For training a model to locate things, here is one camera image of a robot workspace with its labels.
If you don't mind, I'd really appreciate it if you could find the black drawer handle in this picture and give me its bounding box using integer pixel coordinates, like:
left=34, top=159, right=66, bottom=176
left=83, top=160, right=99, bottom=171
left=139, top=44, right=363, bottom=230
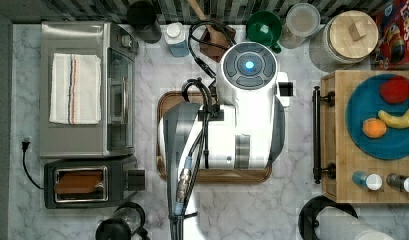
left=312, top=86, right=335, bottom=184

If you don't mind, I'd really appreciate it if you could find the wooden drawer cabinet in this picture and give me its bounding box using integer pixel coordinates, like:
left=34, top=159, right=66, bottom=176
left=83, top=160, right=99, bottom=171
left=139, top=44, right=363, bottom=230
left=320, top=70, right=409, bottom=204

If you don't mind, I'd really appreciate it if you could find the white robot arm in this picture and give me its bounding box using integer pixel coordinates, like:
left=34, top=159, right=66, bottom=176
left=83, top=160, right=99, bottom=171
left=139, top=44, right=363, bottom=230
left=158, top=42, right=292, bottom=240

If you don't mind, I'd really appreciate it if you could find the wooden serving tray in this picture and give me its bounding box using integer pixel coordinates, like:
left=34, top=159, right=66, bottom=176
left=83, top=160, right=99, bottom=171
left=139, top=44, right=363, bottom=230
left=156, top=91, right=272, bottom=184

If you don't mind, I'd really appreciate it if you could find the brown wooden utensil holder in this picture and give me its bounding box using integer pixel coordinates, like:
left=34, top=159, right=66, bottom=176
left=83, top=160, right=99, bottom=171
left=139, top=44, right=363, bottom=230
left=199, top=20, right=236, bottom=63

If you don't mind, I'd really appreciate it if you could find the blue bottle white cap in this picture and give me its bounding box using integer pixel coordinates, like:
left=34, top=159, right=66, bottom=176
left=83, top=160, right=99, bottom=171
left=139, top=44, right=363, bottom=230
left=164, top=23, right=189, bottom=57

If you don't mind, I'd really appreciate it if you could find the wooden spoon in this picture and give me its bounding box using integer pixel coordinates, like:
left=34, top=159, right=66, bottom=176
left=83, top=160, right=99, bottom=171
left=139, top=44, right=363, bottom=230
left=187, top=0, right=206, bottom=20

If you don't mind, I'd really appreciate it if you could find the green mug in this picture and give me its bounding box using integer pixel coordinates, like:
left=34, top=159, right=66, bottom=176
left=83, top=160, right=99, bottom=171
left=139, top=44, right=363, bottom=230
left=246, top=11, right=282, bottom=54

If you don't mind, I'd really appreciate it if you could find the black slot toaster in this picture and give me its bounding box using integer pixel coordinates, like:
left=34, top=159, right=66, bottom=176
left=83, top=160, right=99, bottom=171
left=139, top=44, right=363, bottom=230
left=44, top=155, right=145, bottom=209

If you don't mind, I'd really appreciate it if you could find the black cylindrical canister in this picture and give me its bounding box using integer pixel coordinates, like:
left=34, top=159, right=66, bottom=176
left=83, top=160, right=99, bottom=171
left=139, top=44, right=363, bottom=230
left=127, top=0, right=162, bottom=44

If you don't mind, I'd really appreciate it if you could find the stainless toaster oven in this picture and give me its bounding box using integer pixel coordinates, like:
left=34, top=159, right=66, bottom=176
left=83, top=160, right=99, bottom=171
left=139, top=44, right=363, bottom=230
left=40, top=21, right=138, bottom=159

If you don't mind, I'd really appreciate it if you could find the striped white dish towel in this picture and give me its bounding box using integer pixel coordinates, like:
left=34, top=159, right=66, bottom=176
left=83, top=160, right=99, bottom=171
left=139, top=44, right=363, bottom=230
left=49, top=53, right=102, bottom=125

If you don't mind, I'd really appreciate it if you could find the toast slice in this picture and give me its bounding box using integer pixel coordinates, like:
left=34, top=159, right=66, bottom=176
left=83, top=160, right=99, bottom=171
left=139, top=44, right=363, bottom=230
left=54, top=171, right=103, bottom=194

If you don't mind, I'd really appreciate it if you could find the clear jar translucent lid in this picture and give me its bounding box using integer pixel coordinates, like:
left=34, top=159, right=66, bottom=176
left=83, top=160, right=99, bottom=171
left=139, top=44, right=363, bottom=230
left=279, top=3, right=321, bottom=49

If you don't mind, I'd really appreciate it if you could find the black paper towel holder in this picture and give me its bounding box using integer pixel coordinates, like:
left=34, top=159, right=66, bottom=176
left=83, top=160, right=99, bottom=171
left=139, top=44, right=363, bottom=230
left=298, top=195, right=358, bottom=240

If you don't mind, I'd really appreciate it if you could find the blue plate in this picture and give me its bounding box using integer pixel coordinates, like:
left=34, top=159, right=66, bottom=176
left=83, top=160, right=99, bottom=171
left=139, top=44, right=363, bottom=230
left=345, top=74, right=409, bottom=160

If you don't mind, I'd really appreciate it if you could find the paper towel roll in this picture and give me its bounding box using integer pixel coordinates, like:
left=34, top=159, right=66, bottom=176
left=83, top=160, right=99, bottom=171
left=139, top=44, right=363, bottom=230
left=315, top=207, right=395, bottom=240

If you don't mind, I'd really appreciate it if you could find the glass jar wooden lid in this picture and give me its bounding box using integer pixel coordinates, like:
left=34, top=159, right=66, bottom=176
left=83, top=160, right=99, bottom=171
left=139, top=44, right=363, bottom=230
left=309, top=10, right=379, bottom=72

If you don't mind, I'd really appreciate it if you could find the orange fruit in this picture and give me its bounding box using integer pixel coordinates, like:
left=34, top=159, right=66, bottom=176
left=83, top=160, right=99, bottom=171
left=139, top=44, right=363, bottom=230
left=362, top=118, right=387, bottom=139

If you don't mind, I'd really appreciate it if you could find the blue spice shaker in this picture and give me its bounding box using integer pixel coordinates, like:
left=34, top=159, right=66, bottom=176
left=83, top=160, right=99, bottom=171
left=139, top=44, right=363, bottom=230
left=352, top=171, right=383, bottom=191

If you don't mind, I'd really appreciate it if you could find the red apple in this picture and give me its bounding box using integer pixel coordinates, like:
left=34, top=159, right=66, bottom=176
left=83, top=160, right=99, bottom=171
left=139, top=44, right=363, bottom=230
left=379, top=75, right=409, bottom=104

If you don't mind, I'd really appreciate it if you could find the yellow banana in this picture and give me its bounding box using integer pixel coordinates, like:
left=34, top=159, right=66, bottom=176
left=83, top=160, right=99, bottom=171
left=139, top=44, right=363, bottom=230
left=378, top=108, right=409, bottom=129

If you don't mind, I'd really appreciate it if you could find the dark spice shaker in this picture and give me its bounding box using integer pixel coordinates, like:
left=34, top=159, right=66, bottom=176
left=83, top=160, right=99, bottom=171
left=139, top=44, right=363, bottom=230
left=386, top=173, right=409, bottom=193

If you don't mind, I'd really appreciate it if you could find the red cereal box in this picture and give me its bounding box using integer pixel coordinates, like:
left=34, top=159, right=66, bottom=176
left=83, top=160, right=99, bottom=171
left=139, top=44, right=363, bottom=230
left=371, top=0, right=409, bottom=70

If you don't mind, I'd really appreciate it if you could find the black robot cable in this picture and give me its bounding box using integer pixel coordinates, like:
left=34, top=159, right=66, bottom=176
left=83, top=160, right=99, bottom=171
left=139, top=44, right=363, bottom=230
left=188, top=20, right=238, bottom=80

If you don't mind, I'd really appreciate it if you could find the black power plug cable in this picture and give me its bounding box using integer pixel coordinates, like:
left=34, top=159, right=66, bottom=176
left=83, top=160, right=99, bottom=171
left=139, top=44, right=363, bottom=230
left=21, top=140, right=45, bottom=190

